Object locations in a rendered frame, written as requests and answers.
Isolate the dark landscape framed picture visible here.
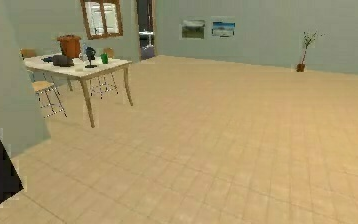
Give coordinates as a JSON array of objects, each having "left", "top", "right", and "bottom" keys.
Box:
[{"left": 181, "top": 18, "right": 207, "bottom": 40}]

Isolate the blue landscape framed picture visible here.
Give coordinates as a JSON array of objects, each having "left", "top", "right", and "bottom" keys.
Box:
[{"left": 211, "top": 21, "right": 237, "bottom": 38}]

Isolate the white wooden-legged table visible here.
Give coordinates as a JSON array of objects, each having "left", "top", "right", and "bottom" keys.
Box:
[{"left": 22, "top": 54, "right": 135, "bottom": 129}]

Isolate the black small statue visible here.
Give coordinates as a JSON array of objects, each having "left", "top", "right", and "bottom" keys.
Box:
[{"left": 84, "top": 46, "right": 98, "bottom": 69}]

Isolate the brown-framed window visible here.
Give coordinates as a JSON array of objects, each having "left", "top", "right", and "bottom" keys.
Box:
[{"left": 79, "top": 0, "right": 124, "bottom": 41}]

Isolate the orange-brown pot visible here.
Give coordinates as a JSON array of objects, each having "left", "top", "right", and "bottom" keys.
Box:
[{"left": 56, "top": 34, "right": 83, "bottom": 60}]

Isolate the dark grey flat object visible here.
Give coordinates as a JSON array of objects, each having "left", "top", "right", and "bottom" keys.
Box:
[{"left": 51, "top": 54, "right": 75, "bottom": 68}]

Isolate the thin plant in brown pot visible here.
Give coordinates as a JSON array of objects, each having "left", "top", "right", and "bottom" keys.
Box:
[{"left": 295, "top": 31, "right": 325, "bottom": 73}]

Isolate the wooden wire-legged chair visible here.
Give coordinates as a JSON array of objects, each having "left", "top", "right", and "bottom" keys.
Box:
[
  {"left": 88, "top": 47, "right": 120, "bottom": 100},
  {"left": 31, "top": 79, "right": 68, "bottom": 119},
  {"left": 20, "top": 48, "right": 38, "bottom": 60}
]

